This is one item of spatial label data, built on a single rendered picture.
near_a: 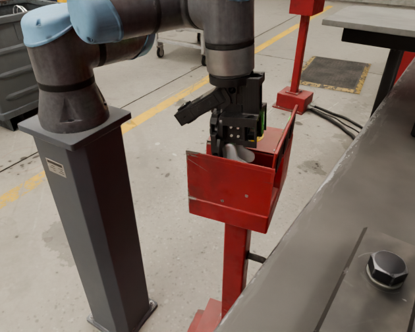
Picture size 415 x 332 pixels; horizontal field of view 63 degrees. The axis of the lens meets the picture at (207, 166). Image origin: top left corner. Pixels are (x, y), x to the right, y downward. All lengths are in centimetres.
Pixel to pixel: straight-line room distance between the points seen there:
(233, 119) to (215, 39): 13
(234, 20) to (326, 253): 33
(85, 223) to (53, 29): 45
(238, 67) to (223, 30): 6
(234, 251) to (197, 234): 75
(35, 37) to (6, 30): 183
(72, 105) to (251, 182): 40
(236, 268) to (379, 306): 61
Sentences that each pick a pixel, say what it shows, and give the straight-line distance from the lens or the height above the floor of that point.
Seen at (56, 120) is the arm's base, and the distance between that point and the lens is 78.
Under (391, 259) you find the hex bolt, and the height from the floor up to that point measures 92.
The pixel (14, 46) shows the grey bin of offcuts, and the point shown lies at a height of 53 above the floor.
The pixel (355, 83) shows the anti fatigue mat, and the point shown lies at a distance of 338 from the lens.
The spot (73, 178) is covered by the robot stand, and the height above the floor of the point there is 67.
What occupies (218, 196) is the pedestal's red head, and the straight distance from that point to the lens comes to 63.
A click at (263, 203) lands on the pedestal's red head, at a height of 73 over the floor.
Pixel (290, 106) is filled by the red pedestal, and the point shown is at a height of 4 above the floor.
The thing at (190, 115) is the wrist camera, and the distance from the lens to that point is 60.
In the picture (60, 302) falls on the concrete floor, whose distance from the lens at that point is 146.
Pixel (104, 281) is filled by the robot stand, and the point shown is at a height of 31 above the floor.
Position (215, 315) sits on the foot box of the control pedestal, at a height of 12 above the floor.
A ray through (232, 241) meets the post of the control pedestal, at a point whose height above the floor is 54.
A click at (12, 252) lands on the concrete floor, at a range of 171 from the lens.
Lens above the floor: 113
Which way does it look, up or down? 35 degrees down
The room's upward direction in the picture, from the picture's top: straight up
